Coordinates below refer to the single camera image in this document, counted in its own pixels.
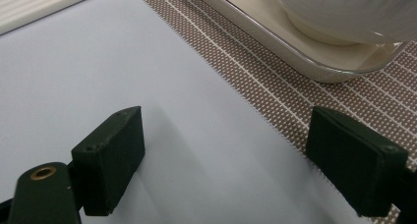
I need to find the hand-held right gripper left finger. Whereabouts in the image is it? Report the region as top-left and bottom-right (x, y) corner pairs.
(70, 105), (147, 217)

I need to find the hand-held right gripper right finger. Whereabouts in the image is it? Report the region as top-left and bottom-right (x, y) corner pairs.
(305, 105), (410, 218)

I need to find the cream rectangular tray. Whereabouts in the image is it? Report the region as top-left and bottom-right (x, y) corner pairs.
(190, 0), (411, 84)

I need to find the light blue table sheet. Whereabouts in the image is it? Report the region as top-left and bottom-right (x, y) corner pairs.
(0, 0), (375, 224)

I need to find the brown striped woven placemat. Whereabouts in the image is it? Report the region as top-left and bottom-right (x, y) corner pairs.
(132, 0), (417, 224)

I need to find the white bowl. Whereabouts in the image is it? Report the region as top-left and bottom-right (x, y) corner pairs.
(271, 0), (417, 46)

